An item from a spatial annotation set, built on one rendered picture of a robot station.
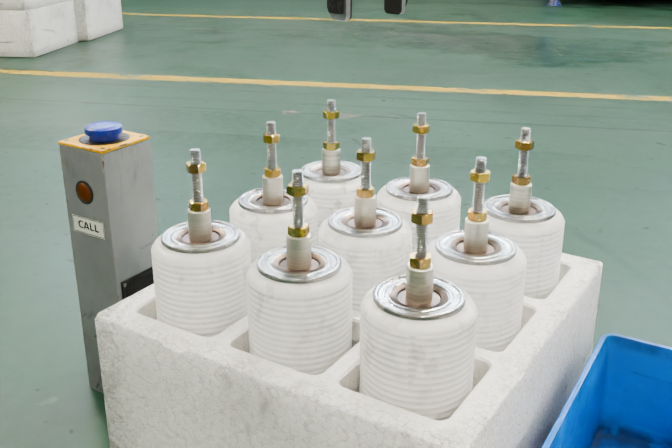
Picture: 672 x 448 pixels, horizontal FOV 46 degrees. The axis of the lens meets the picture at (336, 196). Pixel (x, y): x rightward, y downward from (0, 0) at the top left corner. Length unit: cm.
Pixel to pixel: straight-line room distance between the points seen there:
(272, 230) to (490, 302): 24
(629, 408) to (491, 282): 29
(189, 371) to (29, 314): 53
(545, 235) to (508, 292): 11
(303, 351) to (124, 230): 29
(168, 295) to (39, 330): 44
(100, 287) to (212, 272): 22
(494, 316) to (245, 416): 24
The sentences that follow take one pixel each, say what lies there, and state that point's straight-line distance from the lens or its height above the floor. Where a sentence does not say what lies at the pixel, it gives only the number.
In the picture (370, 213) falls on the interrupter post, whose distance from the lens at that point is 78.
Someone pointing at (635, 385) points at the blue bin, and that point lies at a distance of 93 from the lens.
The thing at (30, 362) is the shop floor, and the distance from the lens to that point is 111.
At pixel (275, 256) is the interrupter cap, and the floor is 25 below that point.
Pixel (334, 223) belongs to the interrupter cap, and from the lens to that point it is 79.
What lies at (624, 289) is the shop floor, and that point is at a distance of 129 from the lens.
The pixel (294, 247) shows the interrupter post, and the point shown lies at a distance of 69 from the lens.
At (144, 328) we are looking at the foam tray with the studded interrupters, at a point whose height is 18.
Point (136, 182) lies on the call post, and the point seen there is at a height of 27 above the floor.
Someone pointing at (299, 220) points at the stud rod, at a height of 30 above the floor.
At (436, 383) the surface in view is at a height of 20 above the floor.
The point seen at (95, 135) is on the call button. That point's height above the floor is 32.
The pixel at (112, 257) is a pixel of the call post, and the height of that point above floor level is 19.
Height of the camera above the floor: 55
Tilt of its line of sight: 20 degrees down
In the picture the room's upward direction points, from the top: straight up
